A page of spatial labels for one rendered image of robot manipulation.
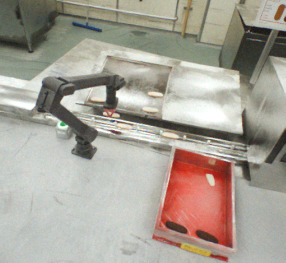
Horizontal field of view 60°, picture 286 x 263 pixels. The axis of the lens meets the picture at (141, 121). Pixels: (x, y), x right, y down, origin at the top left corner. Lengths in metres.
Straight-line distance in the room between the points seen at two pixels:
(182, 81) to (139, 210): 0.97
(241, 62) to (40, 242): 2.63
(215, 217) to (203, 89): 0.88
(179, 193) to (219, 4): 3.78
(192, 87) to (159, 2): 3.36
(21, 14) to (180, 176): 3.25
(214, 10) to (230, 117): 3.21
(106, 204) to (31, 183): 0.38
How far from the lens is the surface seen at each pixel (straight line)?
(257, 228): 1.33
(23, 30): 4.09
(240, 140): 1.67
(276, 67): 1.46
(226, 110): 1.69
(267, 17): 2.07
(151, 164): 1.36
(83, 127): 1.24
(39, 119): 1.59
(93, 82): 1.17
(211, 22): 4.74
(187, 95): 1.71
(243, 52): 3.04
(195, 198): 1.29
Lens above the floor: 1.88
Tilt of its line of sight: 41 degrees down
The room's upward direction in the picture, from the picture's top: 7 degrees clockwise
